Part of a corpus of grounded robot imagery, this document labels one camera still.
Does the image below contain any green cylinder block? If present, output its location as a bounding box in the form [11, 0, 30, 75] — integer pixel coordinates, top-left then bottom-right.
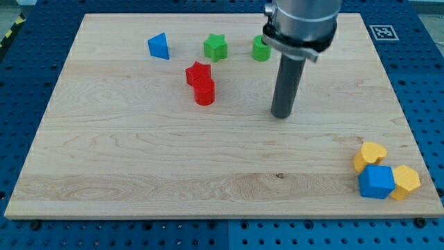
[251, 35, 271, 62]

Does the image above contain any red cylinder block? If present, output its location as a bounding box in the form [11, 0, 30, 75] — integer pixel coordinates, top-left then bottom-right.
[193, 76, 215, 106]

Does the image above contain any green star block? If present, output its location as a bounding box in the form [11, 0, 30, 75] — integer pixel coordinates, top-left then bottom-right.
[203, 33, 228, 63]

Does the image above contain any yellow heart block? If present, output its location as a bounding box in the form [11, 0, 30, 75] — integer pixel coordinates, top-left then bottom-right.
[353, 142, 388, 173]

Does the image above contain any blue triangle block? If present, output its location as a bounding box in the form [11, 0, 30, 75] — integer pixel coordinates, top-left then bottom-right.
[147, 33, 169, 60]

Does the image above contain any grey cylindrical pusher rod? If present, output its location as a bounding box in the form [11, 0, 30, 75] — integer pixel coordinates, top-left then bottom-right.
[271, 54, 305, 119]

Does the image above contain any black bolt right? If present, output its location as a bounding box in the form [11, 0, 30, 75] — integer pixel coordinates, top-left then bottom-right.
[413, 217, 427, 228]

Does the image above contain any wooden board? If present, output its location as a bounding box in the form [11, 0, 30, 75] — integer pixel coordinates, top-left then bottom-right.
[5, 13, 443, 220]

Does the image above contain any black bolt left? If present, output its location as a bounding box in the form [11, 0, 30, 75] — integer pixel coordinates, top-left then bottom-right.
[29, 220, 42, 231]

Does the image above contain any black bolt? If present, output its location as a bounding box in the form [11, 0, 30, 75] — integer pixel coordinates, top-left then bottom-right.
[29, 220, 42, 231]
[413, 217, 427, 228]

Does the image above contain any yellow hexagon block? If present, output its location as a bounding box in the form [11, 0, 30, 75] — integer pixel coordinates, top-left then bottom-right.
[389, 165, 421, 201]

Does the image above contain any white fiducial marker tag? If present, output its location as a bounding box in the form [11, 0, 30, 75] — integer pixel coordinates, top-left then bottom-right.
[370, 24, 399, 41]

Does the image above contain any red star block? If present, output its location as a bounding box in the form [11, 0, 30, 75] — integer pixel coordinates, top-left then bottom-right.
[185, 61, 212, 86]

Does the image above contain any blue cube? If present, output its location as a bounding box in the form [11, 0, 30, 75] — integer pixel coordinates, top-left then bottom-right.
[358, 165, 395, 199]

